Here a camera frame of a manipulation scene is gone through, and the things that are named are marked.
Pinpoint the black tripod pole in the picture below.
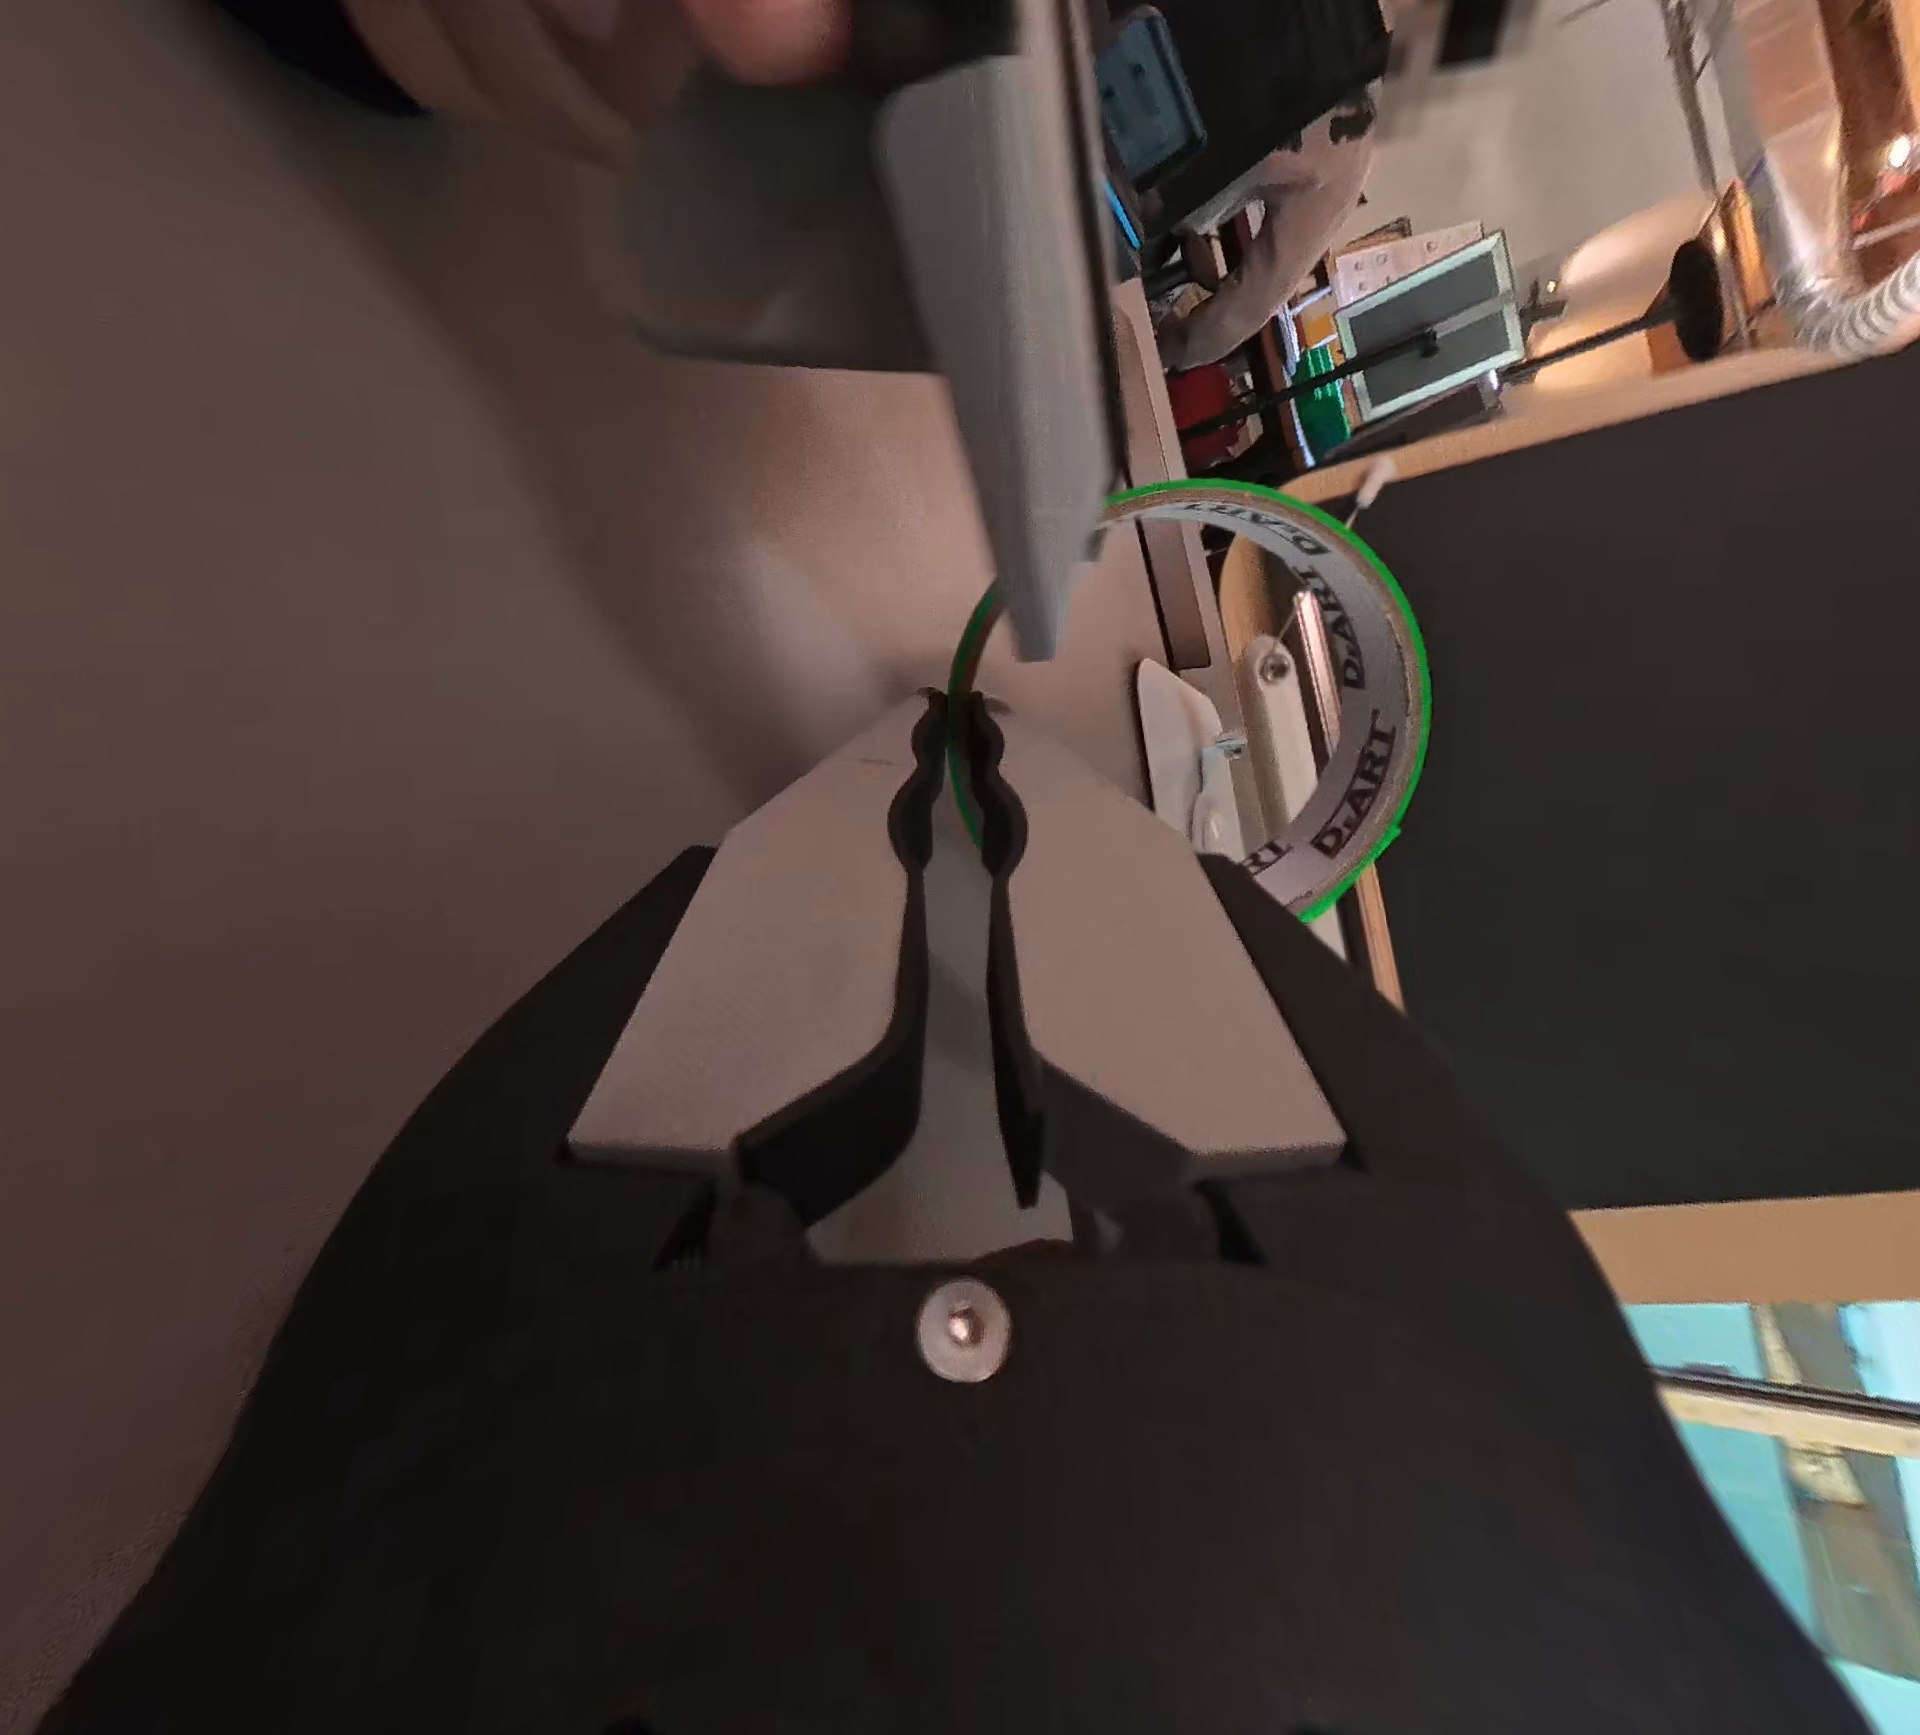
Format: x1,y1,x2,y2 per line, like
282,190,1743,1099
1201,240,1731,454

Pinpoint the storage rack with boxes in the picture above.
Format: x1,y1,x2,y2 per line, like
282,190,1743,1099
1612,0,1920,342

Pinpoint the green tape roll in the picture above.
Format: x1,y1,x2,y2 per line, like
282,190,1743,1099
944,478,1437,927

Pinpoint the light framed grey panel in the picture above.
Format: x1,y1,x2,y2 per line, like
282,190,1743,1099
1333,232,1520,418

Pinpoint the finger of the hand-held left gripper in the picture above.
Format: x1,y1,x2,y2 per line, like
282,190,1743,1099
626,98,943,376
876,52,1133,662

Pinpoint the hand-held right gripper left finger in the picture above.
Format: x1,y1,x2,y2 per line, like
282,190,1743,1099
567,693,948,1229

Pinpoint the white board stand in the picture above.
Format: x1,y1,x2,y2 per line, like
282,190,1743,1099
1134,638,1338,873

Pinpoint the green bin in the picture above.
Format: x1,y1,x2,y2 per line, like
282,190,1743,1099
1287,340,1360,436

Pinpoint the black board with wooden frame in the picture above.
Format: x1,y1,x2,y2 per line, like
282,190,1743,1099
1213,344,1920,1305

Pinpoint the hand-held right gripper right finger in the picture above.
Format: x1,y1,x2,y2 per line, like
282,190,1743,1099
956,697,1350,1209

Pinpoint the white corrugated hose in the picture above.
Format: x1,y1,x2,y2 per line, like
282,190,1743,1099
1792,254,1920,358

